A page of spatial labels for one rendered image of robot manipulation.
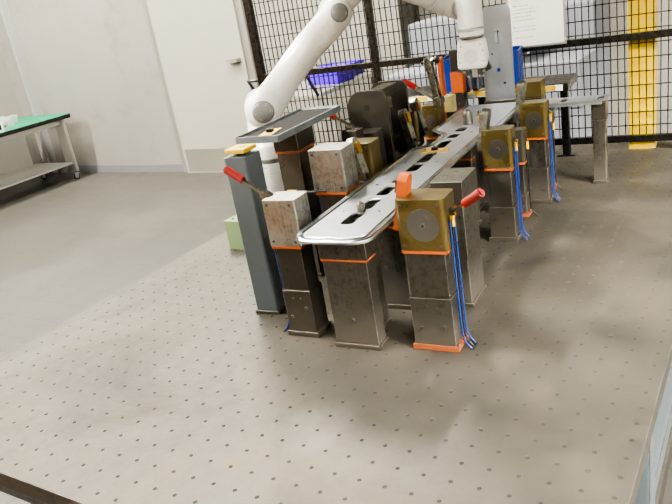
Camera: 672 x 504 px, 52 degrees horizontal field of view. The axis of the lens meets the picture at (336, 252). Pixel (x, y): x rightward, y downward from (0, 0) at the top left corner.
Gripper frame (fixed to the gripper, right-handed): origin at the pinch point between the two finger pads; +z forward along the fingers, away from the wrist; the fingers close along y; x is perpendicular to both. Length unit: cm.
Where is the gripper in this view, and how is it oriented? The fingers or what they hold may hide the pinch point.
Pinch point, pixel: (475, 83)
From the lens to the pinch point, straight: 251.9
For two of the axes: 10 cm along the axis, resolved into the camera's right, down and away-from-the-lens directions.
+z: 1.6, 9.2, 3.5
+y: 8.8, 0.3, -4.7
